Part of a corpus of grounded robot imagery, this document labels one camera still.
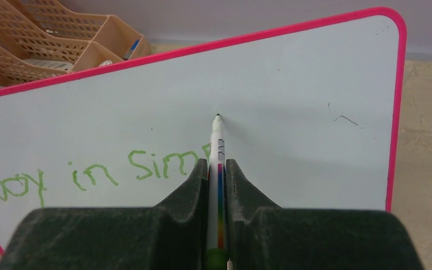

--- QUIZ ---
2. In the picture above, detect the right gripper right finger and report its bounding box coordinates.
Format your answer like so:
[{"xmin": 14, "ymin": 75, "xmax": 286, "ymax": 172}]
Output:
[{"xmin": 226, "ymin": 159, "xmax": 423, "ymax": 269}]

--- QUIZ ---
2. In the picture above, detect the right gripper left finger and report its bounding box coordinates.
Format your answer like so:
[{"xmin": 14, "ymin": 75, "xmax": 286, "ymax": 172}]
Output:
[{"xmin": 0, "ymin": 159, "xmax": 208, "ymax": 269}]

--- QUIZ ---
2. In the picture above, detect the blue item in organizer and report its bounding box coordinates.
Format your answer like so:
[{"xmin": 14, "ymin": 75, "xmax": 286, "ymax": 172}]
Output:
[{"xmin": 123, "ymin": 40, "xmax": 140, "ymax": 60}]

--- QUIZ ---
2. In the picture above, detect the orange plastic file organizer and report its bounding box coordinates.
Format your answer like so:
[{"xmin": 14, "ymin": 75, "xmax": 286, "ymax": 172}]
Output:
[{"xmin": 0, "ymin": 1, "xmax": 151, "ymax": 88}]

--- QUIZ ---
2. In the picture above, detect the pink framed whiteboard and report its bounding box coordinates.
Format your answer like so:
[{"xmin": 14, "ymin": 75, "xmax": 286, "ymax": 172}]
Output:
[{"xmin": 0, "ymin": 7, "xmax": 407, "ymax": 252}]

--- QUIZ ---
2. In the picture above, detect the white green marker pen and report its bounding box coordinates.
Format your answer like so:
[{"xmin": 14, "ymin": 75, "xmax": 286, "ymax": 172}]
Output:
[{"xmin": 205, "ymin": 114, "xmax": 229, "ymax": 269}]

